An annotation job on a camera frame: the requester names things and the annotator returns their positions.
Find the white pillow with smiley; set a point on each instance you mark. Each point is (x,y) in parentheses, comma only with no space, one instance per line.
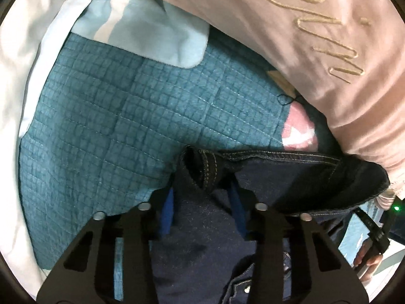
(32,34)

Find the light blue striped sheet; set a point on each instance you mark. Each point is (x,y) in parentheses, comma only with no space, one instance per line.
(152,29)

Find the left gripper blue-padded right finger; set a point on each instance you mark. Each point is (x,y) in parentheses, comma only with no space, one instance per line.
(295,261)

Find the teal quilted bedspread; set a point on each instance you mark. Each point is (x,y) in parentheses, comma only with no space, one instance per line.
(110,126)

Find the dark denim jacket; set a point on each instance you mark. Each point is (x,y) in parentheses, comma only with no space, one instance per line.
(204,258)

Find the pink quilted duvet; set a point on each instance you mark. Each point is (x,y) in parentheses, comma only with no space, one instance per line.
(346,58)

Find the person's right hand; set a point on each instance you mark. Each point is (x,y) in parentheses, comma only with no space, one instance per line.
(372,263)

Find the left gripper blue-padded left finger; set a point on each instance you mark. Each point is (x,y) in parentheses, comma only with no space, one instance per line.
(85,271)

